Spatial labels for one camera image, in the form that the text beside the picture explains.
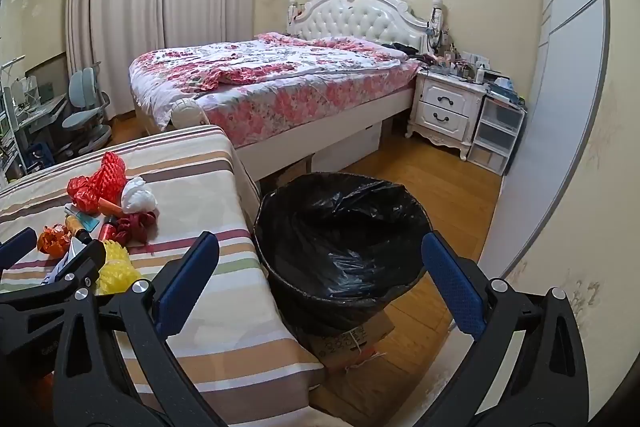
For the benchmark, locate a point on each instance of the orange wrapper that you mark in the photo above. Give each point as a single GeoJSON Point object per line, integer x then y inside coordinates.
{"type": "Point", "coordinates": [55, 239]}

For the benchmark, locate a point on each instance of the printed flat cardboard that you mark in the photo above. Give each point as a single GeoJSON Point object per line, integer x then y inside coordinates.
{"type": "Point", "coordinates": [350, 339]}

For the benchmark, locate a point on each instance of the orange package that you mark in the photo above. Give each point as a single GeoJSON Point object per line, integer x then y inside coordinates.
{"type": "Point", "coordinates": [110, 206]}

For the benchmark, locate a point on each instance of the brown cardboard box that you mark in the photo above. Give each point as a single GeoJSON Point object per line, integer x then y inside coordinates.
{"type": "Point", "coordinates": [295, 172]}

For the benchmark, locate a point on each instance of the white sliding wardrobe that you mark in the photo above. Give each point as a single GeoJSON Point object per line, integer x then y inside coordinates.
{"type": "Point", "coordinates": [550, 82]}

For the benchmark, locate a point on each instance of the white paper scrap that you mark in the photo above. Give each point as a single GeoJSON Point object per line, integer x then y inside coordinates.
{"type": "Point", "coordinates": [67, 257]}

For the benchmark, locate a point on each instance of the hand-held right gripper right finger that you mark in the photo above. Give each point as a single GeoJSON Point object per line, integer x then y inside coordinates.
{"type": "Point", "coordinates": [452, 287]}

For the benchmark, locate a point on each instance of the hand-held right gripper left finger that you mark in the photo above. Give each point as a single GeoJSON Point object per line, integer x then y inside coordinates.
{"type": "Point", "coordinates": [185, 282]}

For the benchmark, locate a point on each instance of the trash bin with black bag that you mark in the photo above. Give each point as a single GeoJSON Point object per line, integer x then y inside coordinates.
{"type": "Point", "coordinates": [340, 227]}

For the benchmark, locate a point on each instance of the white nightstand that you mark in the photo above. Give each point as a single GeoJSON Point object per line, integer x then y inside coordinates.
{"type": "Point", "coordinates": [445, 99]}

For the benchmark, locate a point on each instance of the cluttered desk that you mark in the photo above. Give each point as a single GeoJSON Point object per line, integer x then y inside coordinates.
{"type": "Point", "coordinates": [40, 112]}

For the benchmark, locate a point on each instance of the white storage box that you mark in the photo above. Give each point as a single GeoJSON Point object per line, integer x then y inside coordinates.
{"type": "Point", "coordinates": [350, 147]}

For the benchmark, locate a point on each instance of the pile of bedside clutter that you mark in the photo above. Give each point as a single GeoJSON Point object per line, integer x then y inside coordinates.
{"type": "Point", "coordinates": [465, 67]}

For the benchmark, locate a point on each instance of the yellow foam net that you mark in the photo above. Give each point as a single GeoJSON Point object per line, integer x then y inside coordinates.
{"type": "Point", "coordinates": [117, 274]}

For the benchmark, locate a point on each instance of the red foam net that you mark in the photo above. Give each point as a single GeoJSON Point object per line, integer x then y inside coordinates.
{"type": "Point", "coordinates": [112, 172]}

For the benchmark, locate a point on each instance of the red plastic bag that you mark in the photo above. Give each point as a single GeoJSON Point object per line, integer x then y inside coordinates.
{"type": "Point", "coordinates": [85, 194]}

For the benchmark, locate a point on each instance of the dark red ribbon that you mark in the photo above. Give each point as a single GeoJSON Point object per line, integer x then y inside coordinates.
{"type": "Point", "coordinates": [137, 227]}

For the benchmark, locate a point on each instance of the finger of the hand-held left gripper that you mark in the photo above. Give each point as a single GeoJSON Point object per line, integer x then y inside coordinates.
{"type": "Point", "coordinates": [17, 244]}
{"type": "Point", "coordinates": [82, 269]}

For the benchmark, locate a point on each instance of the striped mattress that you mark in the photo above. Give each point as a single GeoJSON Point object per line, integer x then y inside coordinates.
{"type": "Point", "coordinates": [200, 187]}

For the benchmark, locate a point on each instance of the orange thread spool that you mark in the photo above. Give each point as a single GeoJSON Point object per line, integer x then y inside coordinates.
{"type": "Point", "coordinates": [73, 223]}

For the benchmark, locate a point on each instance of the pale blue desk chair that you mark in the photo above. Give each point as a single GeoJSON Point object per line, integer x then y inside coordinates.
{"type": "Point", "coordinates": [82, 87]}

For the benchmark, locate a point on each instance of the floral quilt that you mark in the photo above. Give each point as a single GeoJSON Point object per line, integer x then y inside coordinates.
{"type": "Point", "coordinates": [280, 97]}

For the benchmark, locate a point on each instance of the clear plastic drawer unit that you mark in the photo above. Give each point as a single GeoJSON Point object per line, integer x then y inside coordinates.
{"type": "Point", "coordinates": [497, 127]}

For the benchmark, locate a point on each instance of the white bed with tufted headboard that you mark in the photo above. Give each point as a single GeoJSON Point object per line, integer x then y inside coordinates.
{"type": "Point", "coordinates": [350, 14]}

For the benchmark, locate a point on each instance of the white foam net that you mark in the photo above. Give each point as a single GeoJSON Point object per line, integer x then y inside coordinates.
{"type": "Point", "coordinates": [139, 196]}

